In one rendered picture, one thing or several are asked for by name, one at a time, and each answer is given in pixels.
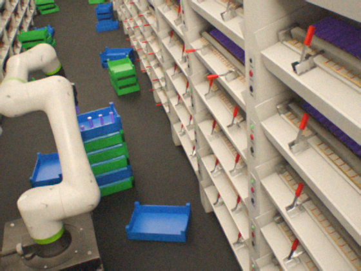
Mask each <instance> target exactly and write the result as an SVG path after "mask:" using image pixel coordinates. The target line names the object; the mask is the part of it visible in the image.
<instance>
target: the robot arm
mask: <svg viewBox="0 0 361 271"><path fill-rule="evenodd" d="M6 69H7V73H6V77H5V79H4V80H3V82H2V83H1V86H0V113H2V114H3V115H5V116H7V117H19V116H22V115H25V114H29V113H31V112H35V111H38V110H43V111H45V112H46V114H47V116H48V119H49V122H50V125H51V128H52V132H53V135H54V139H55V143H56V146H57V151H58V154H59V160H60V164H61V171H62V175H63V180H62V182H61V183H59V184H57V185H51V186H41V187H37V188H33V189H30V190H28V191H26V192H25V193H24V194H23V195H22V196H21V197H20V198H19V200H18V202H17V207H18V209H19V212H20V215H21V217H22V218H23V221H24V223H25V225H26V228H27V230H28V233H26V234H22V240H21V243H19V244H18V245H17V246H16V247H15V248H11V249H9V250H5V251H2V252H1V256H2V257H6V256H9V255H12V254H16V253H18V254H19V255H23V254H24V256H25V258H26V260H27V261H29V260H32V259H33V258H34V257H35V256H39V257H41V258H51V257H55V256H58V255H59V254H62V253H63V252H64V251H65V250H67V249H68V248H69V247H70V245H71V243H72V235H71V233H70V232H69V231H68V230H67V229H65V227H64V221H63V219H66V218H69V217H73V216H77V215H79V214H83V213H86V212H89V211H91V210H93V209H94V208H95V207H96V206H97V205H98V204H99V201H100V198H101V191H100V189H99V186H98V184H97V182H96V179H95V176H94V174H93V172H92V168H91V166H90V163H89V160H88V157H87V155H86V151H85V149H84V145H83V140H82V137H81V133H80V129H79V124H78V120H77V114H76V109H75V107H76V106H77V105H78V101H77V98H76V97H77V91H76V88H75V83H74V82H73V83H70V82H69V81H68V80H67V78H66V76H65V71H64V69H63V67H62V64H61V63H60V61H59V60H58V57H57V54H56V51H55V49H54V48H53V47H51V46H50V45H48V44H40V45H37V46H35V47H33V48H32V49H30V50H28V51H26V52H23V53H22V54H19V55H15V56H13V57H11V58H10V59H9V60H8V62H7V64H6ZM40 69H42V70H43V72H44V73H45V75H46V76H47V78H44V79H40V80H37V81H32V82H28V75H29V74H31V73H33V72H35V71H37V70H40Z"/></svg>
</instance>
